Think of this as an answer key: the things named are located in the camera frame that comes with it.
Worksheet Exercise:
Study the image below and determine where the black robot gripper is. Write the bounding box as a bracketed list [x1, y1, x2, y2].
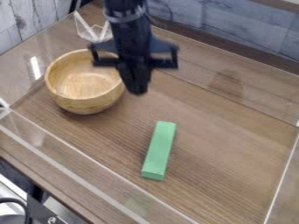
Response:
[88, 20, 178, 95]

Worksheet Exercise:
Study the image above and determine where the green rectangular block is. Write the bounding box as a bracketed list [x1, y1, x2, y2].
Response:
[141, 121, 176, 181]

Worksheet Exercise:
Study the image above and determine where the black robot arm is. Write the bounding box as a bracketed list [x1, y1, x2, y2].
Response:
[88, 0, 178, 95]

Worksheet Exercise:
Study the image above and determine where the round wooden bowl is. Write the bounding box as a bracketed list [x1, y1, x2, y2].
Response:
[44, 49, 125, 115]

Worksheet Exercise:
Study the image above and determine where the black metal table clamp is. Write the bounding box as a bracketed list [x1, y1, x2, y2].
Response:
[26, 195, 68, 224]

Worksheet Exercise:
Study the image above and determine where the clear acrylic corner bracket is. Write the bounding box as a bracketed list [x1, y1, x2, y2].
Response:
[73, 11, 112, 43]

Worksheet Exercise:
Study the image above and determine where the clear acrylic enclosure wall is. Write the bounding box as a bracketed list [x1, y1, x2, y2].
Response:
[0, 18, 299, 224]

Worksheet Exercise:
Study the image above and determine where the black cable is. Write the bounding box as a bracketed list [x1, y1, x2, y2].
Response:
[0, 197, 33, 224]

